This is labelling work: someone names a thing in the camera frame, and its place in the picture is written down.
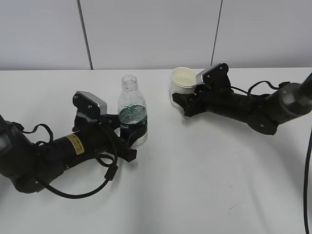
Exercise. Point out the white paper cup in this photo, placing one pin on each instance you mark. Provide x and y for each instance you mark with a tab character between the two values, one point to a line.
183	81

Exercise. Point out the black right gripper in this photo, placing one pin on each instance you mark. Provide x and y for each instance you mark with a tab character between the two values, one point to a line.
206	99

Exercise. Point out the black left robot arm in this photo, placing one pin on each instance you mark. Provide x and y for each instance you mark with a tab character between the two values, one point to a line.
31	167

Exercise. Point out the clear water bottle green label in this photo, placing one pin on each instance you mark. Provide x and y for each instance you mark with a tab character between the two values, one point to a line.
132	108

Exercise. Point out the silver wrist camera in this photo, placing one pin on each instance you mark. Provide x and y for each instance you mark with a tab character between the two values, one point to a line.
89	106
213	74

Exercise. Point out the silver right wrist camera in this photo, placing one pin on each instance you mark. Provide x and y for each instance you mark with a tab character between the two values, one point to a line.
213	74

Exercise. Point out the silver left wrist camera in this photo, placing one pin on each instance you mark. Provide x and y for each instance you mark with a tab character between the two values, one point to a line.
89	106

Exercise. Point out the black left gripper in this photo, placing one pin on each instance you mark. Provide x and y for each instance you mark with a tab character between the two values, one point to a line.
99	136

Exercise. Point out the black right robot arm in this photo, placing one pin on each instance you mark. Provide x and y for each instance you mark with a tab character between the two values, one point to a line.
263	113

